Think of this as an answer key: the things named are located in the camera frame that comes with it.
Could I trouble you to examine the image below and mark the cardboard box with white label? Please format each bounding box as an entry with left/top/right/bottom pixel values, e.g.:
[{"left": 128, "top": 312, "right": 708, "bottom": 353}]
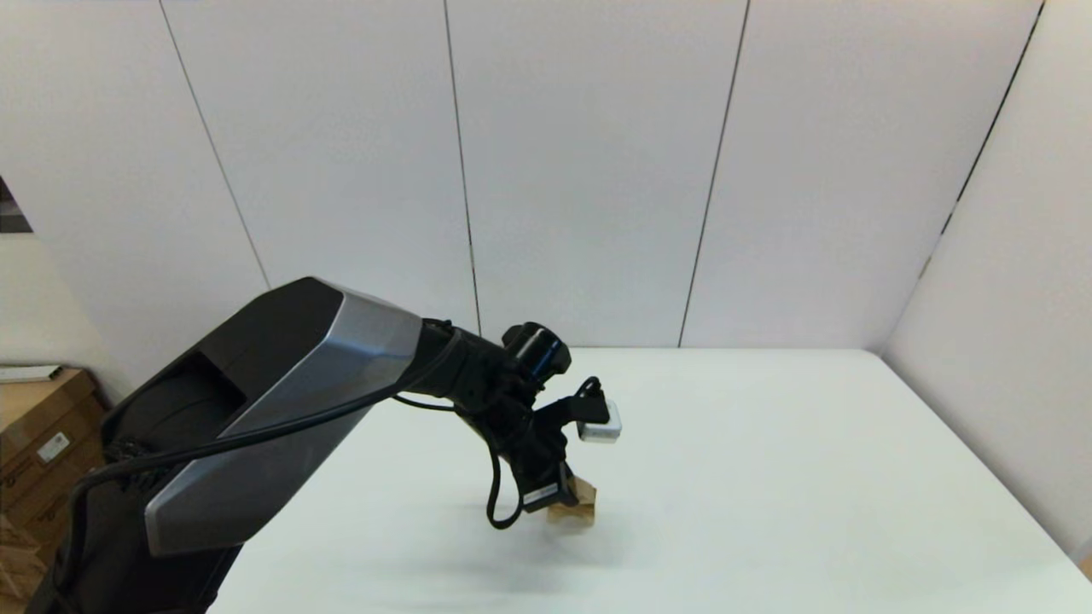
[{"left": 0, "top": 418, "right": 107, "bottom": 547}]

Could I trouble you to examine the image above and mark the large cardboard box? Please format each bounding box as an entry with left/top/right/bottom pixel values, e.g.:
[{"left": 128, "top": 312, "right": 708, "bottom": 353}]
[{"left": 0, "top": 368, "right": 110, "bottom": 487}]

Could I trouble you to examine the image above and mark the low cardboard box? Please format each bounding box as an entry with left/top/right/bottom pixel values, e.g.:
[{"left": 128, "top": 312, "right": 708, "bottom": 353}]
[{"left": 0, "top": 516, "right": 65, "bottom": 611}]

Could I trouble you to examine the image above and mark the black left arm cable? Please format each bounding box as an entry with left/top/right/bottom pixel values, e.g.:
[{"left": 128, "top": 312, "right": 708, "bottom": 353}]
[{"left": 64, "top": 317, "right": 526, "bottom": 614}]

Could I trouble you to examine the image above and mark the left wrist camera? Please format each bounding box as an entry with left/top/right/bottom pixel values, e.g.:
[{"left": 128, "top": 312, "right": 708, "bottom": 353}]
[{"left": 546, "top": 377, "right": 623, "bottom": 445}]

